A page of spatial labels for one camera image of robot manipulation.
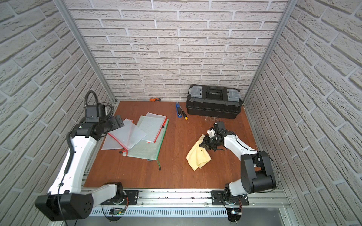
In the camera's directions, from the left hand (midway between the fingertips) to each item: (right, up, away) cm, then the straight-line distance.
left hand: (115, 119), depth 75 cm
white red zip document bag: (-4, -13, +22) cm, 26 cm away
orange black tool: (+12, +16, +46) cm, 51 cm away
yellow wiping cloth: (+47, -23, +9) cm, 53 cm away
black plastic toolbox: (+59, +12, +22) cm, 64 cm away
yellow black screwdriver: (+38, +2, +34) cm, 51 cm away
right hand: (+49, -17, +12) cm, 53 cm away
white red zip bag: (+13, -5, +29) cm, 32 cm away
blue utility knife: (+34, +4, +32) cm, 47 cm away
